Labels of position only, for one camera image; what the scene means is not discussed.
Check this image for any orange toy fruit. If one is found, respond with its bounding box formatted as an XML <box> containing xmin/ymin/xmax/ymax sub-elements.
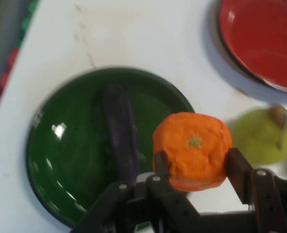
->
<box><xmin>152</xmin><ymin>111</ymin><xmax>233</xmax><ymax>192</ymax></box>

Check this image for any dark green round plate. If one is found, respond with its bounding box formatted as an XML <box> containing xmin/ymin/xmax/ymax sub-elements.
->
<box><xmin>26</xmin><ymin>67</ymin><xmax>196</xmax><ymax>229</ymax></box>

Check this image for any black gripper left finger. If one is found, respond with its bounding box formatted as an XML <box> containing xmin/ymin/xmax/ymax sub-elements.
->
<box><xmin>70</xmin><ymin>150</ymin><xmax>203</xmax><ymax>233</ymax></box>

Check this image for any green toy pear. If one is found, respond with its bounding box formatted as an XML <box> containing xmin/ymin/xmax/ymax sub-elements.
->
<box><xmin>229</xmin><ymin>104</ymin><xmax>287</xmax><ymax>167</ymax></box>

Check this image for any red round plate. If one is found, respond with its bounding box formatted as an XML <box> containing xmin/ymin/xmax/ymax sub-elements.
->
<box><xmin>216</xmin><ymin>0</ymin><xmax>287</xmax><ymax>95</ymax></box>

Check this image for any purple toy eggplant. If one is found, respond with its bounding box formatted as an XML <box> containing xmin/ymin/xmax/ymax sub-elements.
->
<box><xmin>101</xmin><ymin>83</ymin><xmax>146</xmax><ymax>185</ymax></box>

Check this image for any green studded block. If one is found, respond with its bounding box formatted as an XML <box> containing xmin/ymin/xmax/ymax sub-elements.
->
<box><xmin>15</xmin><ymin>0</ymin><xmax>41</xmax><ymax>50</ymax></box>

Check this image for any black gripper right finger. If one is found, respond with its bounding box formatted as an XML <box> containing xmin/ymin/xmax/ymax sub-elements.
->
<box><xmin>227</xmin><ymin>147</ymin><xmax>287</xmax><ymax>233</ymax></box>

